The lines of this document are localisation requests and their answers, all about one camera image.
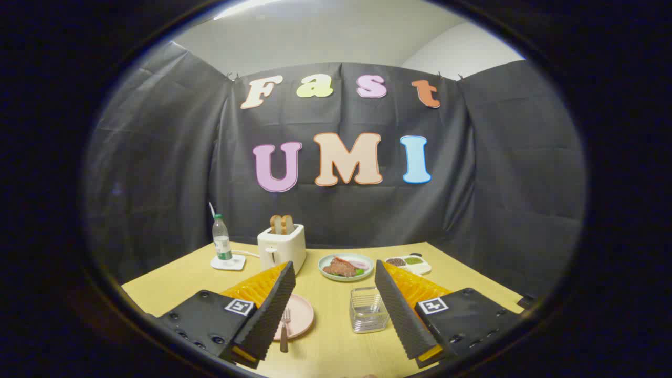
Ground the metal wire basket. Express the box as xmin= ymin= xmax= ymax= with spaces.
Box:
xmin=349 ymin=287 xmax=390 ymax=334

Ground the brown steak piece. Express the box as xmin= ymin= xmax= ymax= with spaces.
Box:
xmin=322 ymin=258 xmax=356 ymax=278

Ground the black backdrop cloth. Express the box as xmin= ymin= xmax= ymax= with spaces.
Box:
xmin=84 ymin=41 xmax=587 ymax=300

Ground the white divided grain dish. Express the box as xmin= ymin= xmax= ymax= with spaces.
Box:
xmin=384 ymin=255 xmax=432 ymax=276

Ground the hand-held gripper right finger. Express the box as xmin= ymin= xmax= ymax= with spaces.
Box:
xmin=374 ymin=259 xmax=526 ymax=369

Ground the cream white toaster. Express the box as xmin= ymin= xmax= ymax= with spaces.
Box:
xmin=257 ymin=224 xmax=307 ymax=275

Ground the clear plastic water bottle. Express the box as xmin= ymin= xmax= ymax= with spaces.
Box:
xmin=212 ymin=214 xmax=233 ymax=261

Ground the pale green food plate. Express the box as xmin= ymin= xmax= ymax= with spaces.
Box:
xmin=318 ymin=254 xmax=374 ymax=282

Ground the white square coaster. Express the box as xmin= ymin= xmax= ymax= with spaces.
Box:
xmin=211 ymin=254 xmax=247 ymax=271

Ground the pink round plate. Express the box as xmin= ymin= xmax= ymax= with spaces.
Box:
xmin=273 ymin=293 xmax=315 ymax=341

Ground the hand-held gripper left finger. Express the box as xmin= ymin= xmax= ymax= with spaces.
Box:
xmin=157 ymin=261 xmax=296 ymax=370

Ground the fork with wooden handle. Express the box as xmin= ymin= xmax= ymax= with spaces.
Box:
xmin=279 ymin=308 xmax=291 ymax=353

